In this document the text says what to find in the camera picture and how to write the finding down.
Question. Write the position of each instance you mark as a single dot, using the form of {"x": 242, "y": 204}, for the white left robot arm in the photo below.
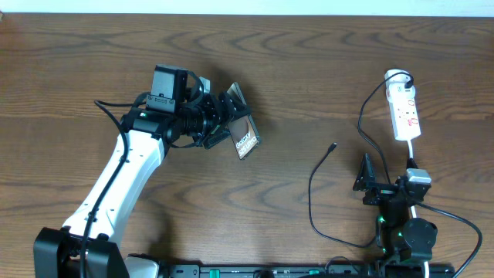
{"x": 88, "y": 243}

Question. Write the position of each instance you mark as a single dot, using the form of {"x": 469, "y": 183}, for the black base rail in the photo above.
{"x": 339, "y": 269}

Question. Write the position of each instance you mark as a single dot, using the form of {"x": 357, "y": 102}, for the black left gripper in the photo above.
{"x": 218, "y": 116}

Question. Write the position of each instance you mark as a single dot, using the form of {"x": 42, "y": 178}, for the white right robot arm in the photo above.
{"x": 407, "y": 240}

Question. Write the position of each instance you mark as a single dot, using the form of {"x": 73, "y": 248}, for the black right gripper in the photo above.
{"x": 366, "y": 176}

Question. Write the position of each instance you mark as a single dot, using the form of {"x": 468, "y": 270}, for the Galaxy smartphone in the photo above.
{"x": 243, "y": 132}

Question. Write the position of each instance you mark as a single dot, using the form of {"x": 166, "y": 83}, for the white power strip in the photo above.
{"x": 400, "y": 94}

